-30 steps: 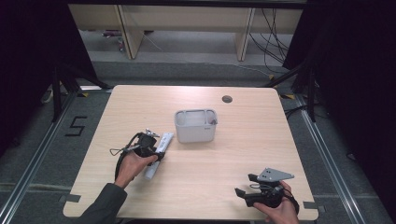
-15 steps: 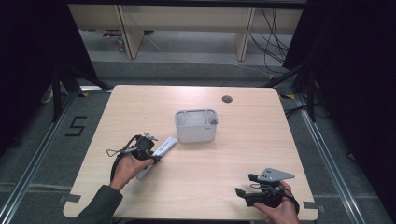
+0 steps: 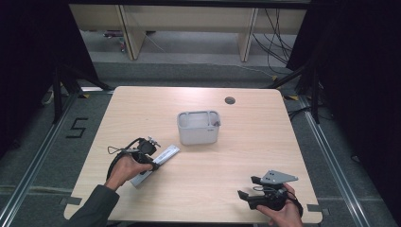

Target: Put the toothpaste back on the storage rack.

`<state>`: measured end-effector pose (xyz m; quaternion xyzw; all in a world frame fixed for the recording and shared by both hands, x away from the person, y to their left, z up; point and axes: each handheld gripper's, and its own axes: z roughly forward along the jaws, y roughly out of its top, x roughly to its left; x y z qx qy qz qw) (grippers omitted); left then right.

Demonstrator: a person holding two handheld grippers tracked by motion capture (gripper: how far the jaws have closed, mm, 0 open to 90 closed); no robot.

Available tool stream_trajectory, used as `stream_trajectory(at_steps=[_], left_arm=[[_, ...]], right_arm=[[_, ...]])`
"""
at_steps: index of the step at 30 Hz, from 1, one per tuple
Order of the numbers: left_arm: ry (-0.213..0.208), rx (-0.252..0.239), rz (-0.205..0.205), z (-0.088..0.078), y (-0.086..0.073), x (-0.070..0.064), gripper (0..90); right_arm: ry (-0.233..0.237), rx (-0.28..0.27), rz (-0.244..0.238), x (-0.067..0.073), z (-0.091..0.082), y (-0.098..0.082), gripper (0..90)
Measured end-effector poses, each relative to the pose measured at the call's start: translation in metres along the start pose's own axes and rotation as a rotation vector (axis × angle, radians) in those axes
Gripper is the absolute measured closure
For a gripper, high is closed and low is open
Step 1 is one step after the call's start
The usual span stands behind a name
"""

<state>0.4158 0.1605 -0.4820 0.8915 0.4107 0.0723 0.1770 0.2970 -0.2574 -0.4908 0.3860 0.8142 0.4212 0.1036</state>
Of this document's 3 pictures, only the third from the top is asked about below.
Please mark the metal floor rail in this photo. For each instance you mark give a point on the metal floor rail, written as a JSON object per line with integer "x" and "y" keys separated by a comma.
{"x": 34, "y": 157}
{"x": 334, "y": 164}

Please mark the white toothpaste tube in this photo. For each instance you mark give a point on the white toothpaste tube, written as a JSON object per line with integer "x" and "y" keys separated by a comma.
{"x": 167, "y": 153}

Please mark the person's left hand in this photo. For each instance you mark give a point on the person's left hand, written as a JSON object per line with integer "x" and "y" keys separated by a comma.
{"x": 126, "y": 170}

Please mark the person's right hand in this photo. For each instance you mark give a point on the person's right hand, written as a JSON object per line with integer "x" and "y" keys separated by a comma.
{"x": 283, "y": 217}

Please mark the small clutter under shelf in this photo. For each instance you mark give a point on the small clutter under shelf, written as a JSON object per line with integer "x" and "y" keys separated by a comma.
{"x": 115, "y": 39}

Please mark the grey tape strip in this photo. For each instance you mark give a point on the grey tape strip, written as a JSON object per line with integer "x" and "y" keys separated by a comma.
{"x": 314, "y": 208}
{"x": 72, "y": 200}

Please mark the grey plastic holder box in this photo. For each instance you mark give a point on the grey plastic holder box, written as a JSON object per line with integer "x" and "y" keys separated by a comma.
{"x": 198, "y": 130}

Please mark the round grey desk grommet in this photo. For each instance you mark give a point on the round grey desk grommet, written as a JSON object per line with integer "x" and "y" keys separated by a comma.
{"x": 230, "y": 100}

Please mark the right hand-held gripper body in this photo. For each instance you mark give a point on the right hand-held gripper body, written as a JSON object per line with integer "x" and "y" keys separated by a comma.
{"x": 274, "y": 189}

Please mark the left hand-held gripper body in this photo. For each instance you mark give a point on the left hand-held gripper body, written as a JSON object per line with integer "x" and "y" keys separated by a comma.
{"x": 146, "y": 148}

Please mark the light wooden shelf unit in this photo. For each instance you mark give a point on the light wooden shelf unit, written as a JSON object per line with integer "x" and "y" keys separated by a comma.
{"x": 189, "y": 19}

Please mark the black metal stand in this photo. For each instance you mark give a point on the black metal stand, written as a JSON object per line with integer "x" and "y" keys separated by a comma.
{"x": 315, "y": 94}
{"x": 57, "y": 94}

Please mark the small white floor object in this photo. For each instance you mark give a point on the small white floor object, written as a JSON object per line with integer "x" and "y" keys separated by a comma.
{"x": 48, "y": 97}

